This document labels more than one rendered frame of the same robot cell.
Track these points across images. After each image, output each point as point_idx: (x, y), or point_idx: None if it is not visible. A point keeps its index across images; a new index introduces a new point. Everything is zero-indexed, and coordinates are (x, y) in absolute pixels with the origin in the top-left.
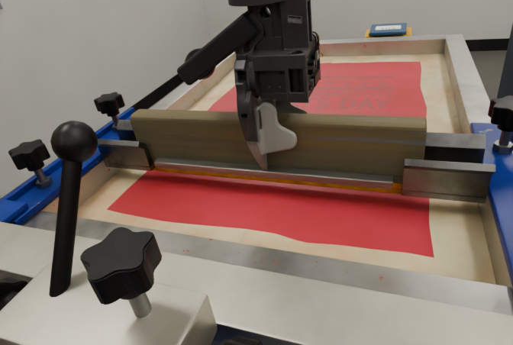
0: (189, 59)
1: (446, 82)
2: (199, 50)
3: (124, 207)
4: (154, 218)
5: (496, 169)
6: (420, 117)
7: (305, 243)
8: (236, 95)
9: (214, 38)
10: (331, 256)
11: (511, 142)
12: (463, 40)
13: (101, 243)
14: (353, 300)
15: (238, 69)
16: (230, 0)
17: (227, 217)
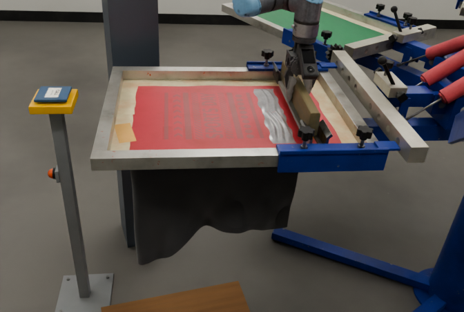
0: (317, 67)
1: (175, 80)
2: (316, 63)
3: (337, 143)
4: (335, 132)
5: (278, 67)
6: (284, 61)
7: (319, 102)
8: (205, 143)
9: (315, 56)
10: (320, 98)
11: (260, 64)
12: (129, 66)
13: (389, 63)
14: (353, 71)
15: None
16: (314, 41)
17: (320, 117)
